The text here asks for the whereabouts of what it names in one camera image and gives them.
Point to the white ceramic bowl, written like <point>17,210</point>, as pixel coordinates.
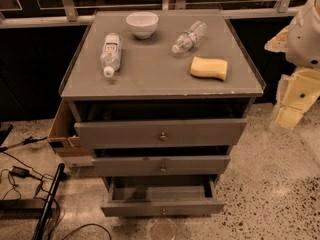
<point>142,24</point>

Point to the grey middle drawer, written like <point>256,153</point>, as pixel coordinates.
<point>156,166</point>

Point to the grey drawer cabinet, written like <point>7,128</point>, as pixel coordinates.
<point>153,83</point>

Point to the black pole stand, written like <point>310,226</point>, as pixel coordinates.
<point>38,233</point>

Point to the yellow sponge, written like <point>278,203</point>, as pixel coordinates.
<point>209,68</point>

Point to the grey drawer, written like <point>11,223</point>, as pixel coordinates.
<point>156,166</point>
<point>159,133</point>
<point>142,196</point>

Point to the cardboard box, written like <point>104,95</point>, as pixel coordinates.
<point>64,141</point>

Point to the black power adapter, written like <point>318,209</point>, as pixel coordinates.
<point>19,172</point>

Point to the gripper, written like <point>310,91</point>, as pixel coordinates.
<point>305,39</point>

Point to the grey top drawer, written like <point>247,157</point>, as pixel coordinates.
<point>159,133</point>

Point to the clear bottle with green label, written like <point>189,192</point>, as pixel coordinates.
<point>189,37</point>

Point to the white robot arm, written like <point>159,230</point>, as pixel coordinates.
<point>300,42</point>

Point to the round floor drain cover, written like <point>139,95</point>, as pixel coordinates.
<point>162,230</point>

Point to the clear bottle with white label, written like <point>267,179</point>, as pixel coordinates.
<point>110,58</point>

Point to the metal railing frame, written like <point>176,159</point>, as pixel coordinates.
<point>70,4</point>

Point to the grey bottom drawer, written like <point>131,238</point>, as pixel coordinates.
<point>142,196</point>

